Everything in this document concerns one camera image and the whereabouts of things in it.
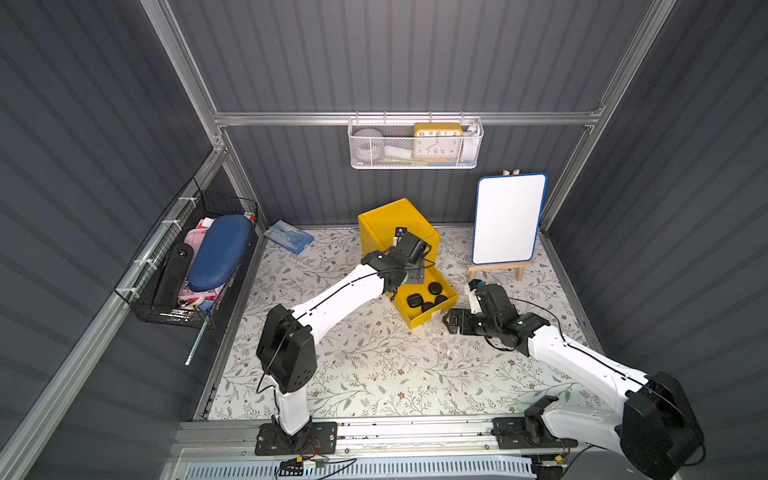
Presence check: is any black oval earphone case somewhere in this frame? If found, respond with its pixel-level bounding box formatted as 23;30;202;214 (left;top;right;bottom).
428;282;443;296

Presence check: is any black square earphone case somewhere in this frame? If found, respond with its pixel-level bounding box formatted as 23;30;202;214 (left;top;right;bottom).
406;293;424;309

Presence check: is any yellow drawer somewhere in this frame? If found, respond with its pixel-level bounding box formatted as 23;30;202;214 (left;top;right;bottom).
393;267;459;329

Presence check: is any yellow drawer cabinet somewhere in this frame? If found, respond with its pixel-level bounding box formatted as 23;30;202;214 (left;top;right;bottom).
358;198;440;291

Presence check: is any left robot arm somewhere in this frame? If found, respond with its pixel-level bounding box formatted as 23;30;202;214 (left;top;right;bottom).
256;227;434;437

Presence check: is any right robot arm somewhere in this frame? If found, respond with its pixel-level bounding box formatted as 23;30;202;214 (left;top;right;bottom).
443;280;707;479

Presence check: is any wooden easel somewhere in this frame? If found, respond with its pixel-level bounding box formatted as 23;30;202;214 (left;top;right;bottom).
466;168;535;285

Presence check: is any yellow alarm clock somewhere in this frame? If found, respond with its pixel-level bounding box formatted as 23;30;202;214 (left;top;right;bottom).
412;122;464;163

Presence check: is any white tape roll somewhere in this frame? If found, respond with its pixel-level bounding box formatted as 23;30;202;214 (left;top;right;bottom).
350;128;384;163

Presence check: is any blue oval case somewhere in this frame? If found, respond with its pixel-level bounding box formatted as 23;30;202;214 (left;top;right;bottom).
187;215;253;292

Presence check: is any pink item in basket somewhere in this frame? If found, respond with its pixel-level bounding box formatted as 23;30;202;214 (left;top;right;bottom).
183;228;208;259

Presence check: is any black remote in basket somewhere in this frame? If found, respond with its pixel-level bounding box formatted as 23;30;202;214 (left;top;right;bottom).
153;242;193;311

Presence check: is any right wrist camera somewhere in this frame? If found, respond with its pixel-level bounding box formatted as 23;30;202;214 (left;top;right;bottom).
465;279;482;314

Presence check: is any white board blue frame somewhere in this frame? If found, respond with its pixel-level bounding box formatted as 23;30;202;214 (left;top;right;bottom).
470;172;549;266

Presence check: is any white wire wall basket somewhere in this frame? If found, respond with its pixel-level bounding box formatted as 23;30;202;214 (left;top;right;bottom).
347;115;485;170

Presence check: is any black wire side basket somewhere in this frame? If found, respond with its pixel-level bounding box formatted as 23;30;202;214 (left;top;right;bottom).
116;180;259;329

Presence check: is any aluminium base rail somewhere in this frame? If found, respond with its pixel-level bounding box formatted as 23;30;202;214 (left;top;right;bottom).
166;409;621;470

